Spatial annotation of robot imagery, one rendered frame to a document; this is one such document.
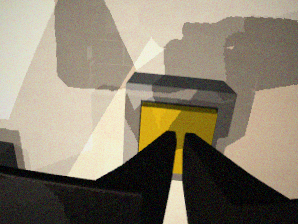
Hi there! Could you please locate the yellow button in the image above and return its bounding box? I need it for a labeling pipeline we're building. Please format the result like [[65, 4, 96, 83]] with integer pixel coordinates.
[[122, 72, 238, 181]]

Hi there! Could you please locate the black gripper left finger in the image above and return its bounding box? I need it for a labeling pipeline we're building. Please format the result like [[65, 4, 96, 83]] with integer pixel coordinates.
[[0, 131, 177, 224]]

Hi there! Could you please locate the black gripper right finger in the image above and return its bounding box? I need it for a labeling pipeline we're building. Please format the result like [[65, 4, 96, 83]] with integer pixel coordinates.
[[182, 132, 298, 224]]

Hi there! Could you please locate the red button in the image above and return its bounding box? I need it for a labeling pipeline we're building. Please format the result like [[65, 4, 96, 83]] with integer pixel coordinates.
[[0, 141, 19, 168]]

